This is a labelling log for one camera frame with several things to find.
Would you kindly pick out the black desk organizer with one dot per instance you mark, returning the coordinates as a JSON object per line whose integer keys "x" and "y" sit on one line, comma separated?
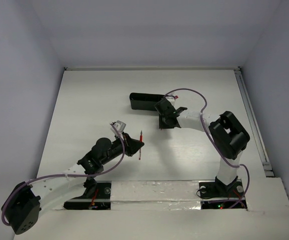
{"x": 144, "y": 101}

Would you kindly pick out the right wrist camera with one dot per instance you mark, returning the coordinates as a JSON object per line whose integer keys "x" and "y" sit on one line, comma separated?
{"x": 171, "y": 99}

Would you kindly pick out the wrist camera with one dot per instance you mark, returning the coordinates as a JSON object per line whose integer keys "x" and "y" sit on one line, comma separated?
{"x": 118, "y": 126}
{"x": 171, "y": 99}

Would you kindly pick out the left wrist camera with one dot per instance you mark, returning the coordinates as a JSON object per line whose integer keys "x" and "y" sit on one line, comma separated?
{"x": 118, "y": 126}

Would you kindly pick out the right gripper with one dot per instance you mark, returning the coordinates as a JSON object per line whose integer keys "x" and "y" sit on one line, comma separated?
{"x": 163, "y": 124}

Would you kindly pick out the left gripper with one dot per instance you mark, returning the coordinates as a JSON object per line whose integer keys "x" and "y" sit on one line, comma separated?
{"x": 127, "y": 145}

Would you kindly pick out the aluminium side rail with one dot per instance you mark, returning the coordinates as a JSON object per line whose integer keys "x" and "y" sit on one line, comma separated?
{"x": 267, "y": 167}

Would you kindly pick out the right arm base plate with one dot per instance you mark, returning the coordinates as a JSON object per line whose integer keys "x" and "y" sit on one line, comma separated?
{"x": 214, "y": 196}

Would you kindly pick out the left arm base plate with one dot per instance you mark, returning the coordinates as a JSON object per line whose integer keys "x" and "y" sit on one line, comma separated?
{"x": 99, "y": 200}

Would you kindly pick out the silver foil strip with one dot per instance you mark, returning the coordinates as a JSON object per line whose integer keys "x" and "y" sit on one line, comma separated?
{"x": 154, "y": 195}

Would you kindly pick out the red gel pen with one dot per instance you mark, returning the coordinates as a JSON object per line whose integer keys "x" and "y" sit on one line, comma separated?
{"x": 141, "y": 140}

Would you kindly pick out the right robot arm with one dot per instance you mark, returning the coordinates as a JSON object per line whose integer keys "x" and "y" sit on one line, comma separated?
{"x": 225, "y": 132}

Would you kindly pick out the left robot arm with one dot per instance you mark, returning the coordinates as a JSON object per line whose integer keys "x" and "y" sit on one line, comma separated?
{"x": 30, "y": 199}

